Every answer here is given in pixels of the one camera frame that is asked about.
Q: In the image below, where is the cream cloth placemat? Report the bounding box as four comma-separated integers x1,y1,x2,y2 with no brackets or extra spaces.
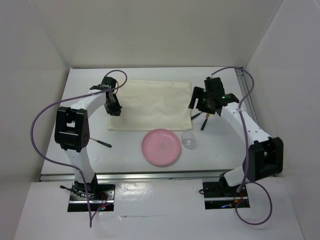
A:
108,79,193,132

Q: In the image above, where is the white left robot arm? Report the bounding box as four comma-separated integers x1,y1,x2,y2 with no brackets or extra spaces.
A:
54,76,122,200

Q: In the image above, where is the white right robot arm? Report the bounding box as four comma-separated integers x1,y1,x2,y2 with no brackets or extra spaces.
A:
188,77,284,196

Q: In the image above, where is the clear plastic cup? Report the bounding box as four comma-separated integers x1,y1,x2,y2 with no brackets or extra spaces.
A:
181,131,196,149

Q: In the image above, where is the pink round plate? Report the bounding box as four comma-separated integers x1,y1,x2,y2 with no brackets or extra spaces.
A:
141,128,181,167

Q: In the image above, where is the gold knife green handle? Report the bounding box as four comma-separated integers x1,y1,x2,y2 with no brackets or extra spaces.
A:
200,113,210,131

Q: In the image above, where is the gold spoon green handle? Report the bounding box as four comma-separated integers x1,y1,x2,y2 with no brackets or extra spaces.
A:
191,112,202,120

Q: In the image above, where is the aluminium right frame rail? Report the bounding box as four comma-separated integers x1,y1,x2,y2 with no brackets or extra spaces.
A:
234,67,273,136

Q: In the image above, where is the aluminium frame rail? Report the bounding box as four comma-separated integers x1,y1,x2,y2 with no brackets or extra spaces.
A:
234,67,273,136
39,169,229,182

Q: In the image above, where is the gold fork green handle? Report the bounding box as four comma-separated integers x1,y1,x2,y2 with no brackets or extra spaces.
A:
90,137,112,148

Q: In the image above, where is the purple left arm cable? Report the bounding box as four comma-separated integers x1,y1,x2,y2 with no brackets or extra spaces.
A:
29,69,128,229

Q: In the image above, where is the aluminium front frame rail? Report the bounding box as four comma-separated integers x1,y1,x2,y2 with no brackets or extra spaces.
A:
39,169,229,182

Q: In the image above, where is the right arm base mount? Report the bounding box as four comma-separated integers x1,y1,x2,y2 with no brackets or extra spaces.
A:
198,181,250,210

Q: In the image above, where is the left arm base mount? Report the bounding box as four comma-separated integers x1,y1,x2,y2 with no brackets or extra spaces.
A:
59,184,116,213

